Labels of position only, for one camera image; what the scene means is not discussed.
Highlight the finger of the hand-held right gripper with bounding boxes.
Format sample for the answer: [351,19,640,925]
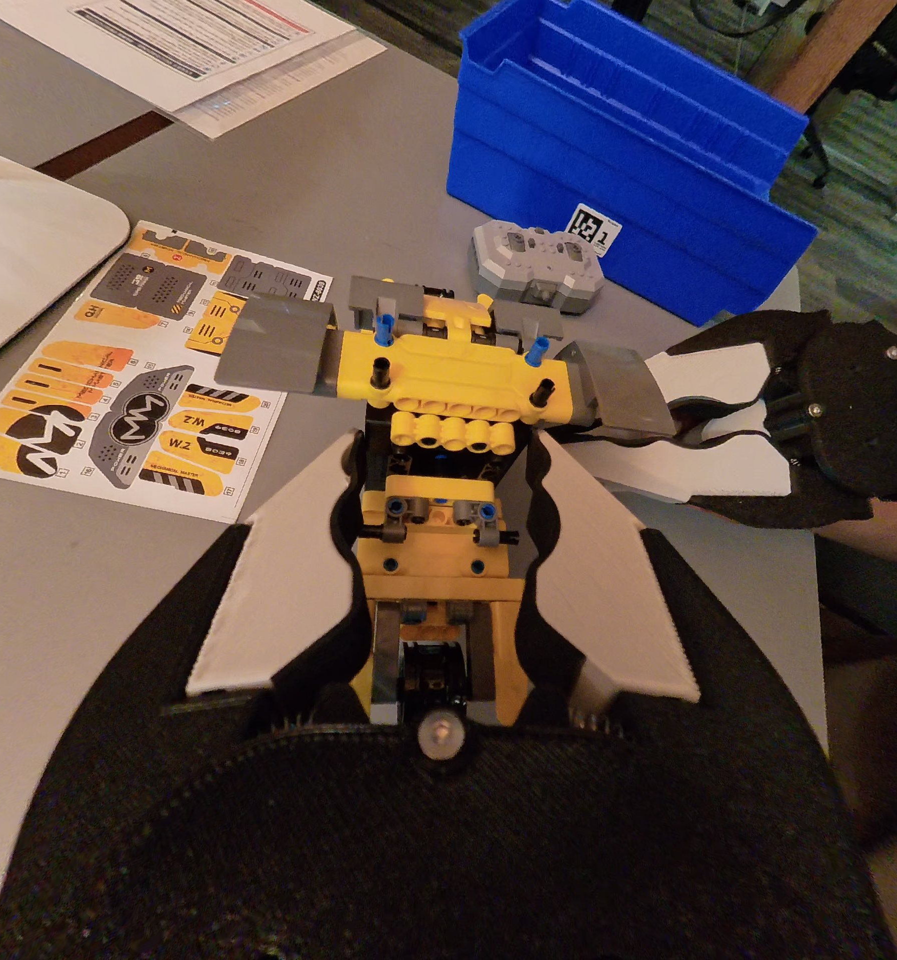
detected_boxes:
[561,411,795,505]
[639,345,776,410]

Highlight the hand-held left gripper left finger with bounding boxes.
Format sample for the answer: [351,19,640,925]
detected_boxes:
[184,429,378,706]

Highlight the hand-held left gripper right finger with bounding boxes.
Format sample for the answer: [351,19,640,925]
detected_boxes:
[512,431,702,729]

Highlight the yellow building block vehicle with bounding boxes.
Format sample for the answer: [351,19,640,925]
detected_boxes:
[214,273,678,729]

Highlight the person's right forearm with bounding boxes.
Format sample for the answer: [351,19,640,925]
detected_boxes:
[816,491,897,565]

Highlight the white coded tag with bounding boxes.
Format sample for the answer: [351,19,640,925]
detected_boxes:
[564,202,624,260]

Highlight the grey block remote controller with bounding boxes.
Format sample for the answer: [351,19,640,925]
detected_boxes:
[468,219,606,316]

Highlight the yellow grey sticker sheet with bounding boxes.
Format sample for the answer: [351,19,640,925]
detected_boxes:
[0,219,335,524]

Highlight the blue plastic bin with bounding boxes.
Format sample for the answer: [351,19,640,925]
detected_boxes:
[446,0,819,327]

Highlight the white stand base board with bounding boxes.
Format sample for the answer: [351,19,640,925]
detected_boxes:
[0,142,132,376]

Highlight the white printed paper sheet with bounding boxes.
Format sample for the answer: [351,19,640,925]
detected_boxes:
[0,0,387,141]

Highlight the wooden post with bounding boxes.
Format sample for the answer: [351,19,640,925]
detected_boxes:
[767,0,897,114]

